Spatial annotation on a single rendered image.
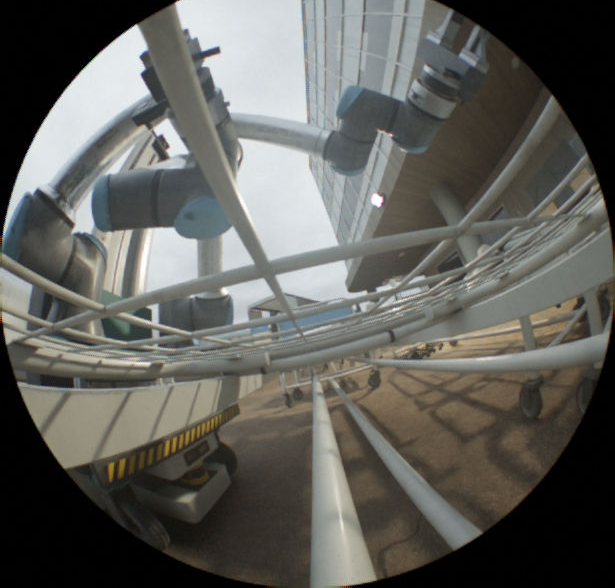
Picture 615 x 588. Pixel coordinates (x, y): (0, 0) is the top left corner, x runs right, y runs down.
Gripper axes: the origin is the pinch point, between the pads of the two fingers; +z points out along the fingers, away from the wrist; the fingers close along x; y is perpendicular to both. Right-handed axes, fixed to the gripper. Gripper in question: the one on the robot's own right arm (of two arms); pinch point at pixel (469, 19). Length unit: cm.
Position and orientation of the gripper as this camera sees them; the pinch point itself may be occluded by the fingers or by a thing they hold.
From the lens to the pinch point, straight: 45.6
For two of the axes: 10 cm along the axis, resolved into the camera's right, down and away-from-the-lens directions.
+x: -2.3, -9.6, 1.8
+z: 0.1, -1.9, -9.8
